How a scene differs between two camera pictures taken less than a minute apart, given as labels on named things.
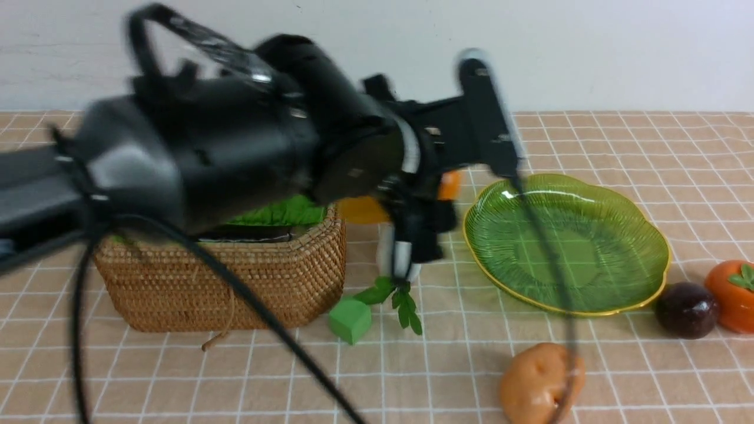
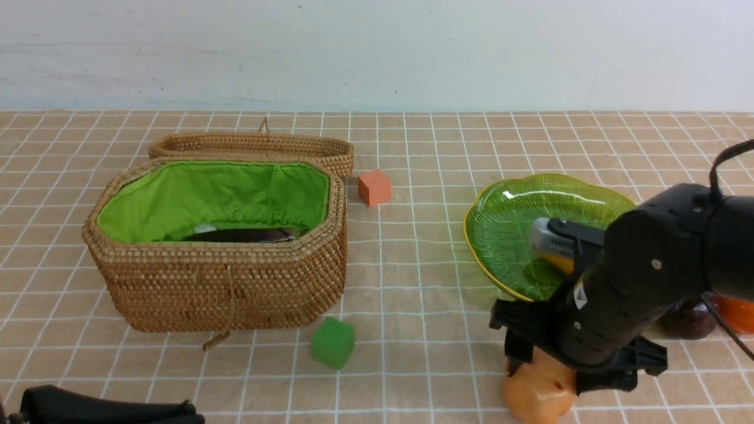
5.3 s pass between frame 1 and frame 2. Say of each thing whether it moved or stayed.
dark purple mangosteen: stayed
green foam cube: moved
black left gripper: moved
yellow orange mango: moved
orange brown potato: stayed
